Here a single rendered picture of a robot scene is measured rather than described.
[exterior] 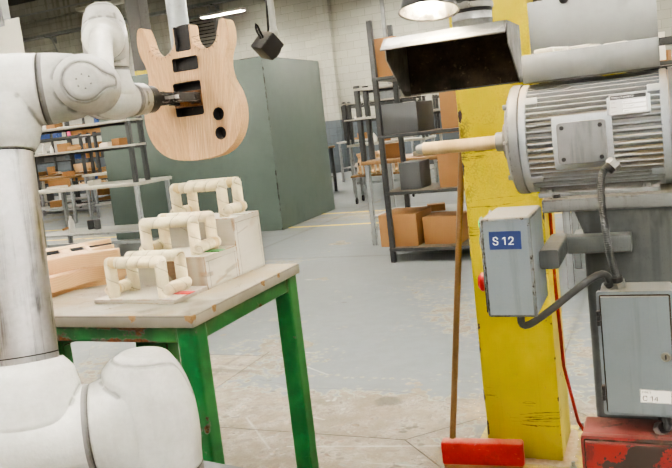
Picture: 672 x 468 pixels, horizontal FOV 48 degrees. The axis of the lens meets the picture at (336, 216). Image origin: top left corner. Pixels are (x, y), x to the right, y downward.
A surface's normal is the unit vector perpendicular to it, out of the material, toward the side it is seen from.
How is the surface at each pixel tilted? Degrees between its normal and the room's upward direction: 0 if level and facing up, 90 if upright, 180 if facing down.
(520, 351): 90
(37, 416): 74
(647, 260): 90
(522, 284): 90
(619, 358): 90
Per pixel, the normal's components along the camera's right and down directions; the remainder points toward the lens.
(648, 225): -0.34, 0.43
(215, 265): 0.90, -0.05
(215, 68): -0.42, 0.13
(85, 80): 0.36, 0.07
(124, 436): 0.15, 0.08
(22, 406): 0.13, -0.14
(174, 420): 0.70, -0.02
